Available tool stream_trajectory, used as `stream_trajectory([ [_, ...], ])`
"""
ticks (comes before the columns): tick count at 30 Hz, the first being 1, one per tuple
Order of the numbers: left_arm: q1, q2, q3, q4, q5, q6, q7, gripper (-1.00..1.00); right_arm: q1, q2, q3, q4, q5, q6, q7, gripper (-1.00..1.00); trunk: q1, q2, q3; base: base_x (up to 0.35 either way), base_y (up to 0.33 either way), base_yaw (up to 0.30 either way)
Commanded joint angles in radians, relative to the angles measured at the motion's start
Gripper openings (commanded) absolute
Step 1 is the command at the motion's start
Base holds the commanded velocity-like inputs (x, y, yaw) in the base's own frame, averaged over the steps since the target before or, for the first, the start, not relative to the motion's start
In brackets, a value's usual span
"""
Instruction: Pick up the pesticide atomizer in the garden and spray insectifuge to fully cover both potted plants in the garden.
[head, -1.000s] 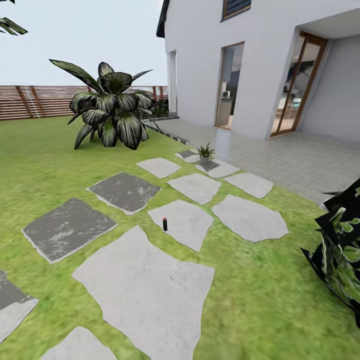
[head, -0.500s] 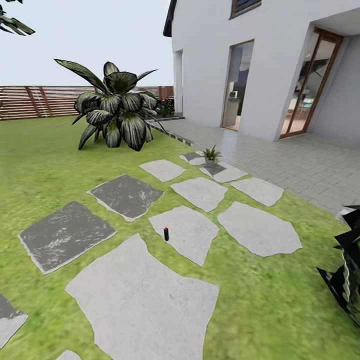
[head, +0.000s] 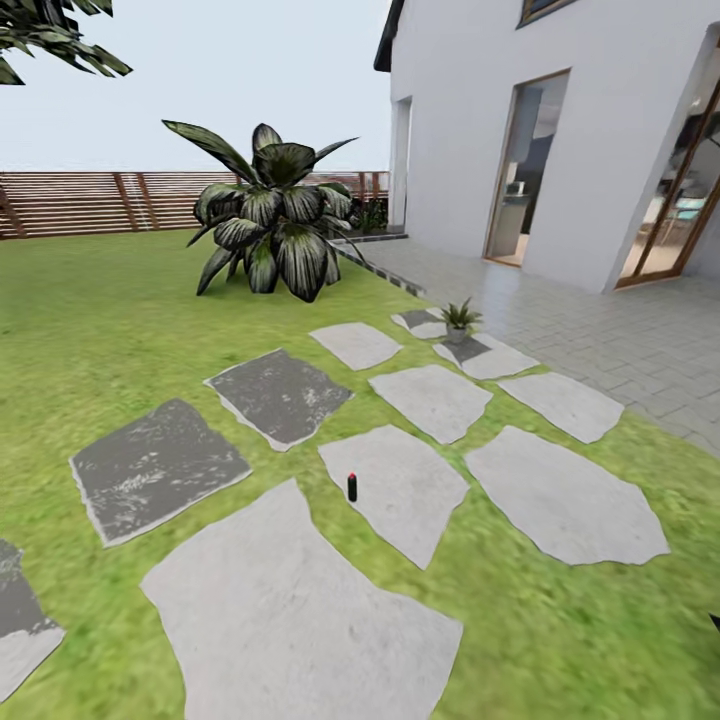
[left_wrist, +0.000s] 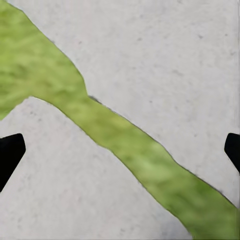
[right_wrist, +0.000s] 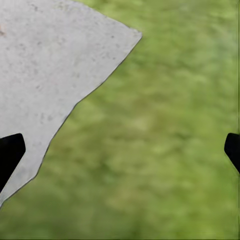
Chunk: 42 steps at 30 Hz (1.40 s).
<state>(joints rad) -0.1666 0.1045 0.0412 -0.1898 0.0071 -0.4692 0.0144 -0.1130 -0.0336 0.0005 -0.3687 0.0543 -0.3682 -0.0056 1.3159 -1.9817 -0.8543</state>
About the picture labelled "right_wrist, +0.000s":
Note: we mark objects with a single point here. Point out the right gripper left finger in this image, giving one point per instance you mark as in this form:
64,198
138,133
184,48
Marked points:
12,149

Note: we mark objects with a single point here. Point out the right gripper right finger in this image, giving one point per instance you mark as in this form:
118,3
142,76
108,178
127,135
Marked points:
232,149

